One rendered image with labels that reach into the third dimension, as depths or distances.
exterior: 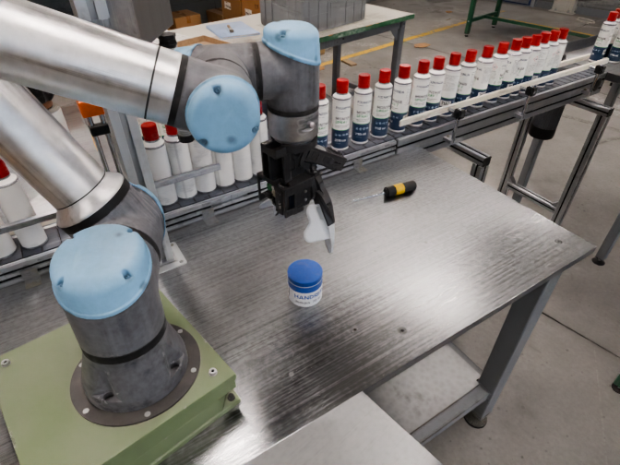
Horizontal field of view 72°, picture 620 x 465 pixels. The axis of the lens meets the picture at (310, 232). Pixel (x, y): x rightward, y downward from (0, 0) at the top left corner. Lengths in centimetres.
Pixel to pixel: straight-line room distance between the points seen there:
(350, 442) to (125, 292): 40
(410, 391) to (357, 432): 79
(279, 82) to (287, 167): 13
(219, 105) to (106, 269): 25
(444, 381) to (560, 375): 61
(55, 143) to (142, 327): 27
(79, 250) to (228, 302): 38
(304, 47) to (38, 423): 62
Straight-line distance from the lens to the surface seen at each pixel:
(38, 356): 83
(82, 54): 47
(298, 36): 59
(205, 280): 96
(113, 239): 61
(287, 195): 66
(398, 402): 149
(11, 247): 111
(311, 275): 84
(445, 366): 160
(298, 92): 60
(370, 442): 74
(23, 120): 65
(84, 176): 67
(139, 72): 46
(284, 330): 84
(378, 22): 316
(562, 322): 222
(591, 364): 212
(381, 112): 134
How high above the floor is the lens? 149
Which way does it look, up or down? 39 degrees down
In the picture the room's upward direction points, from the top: straight up
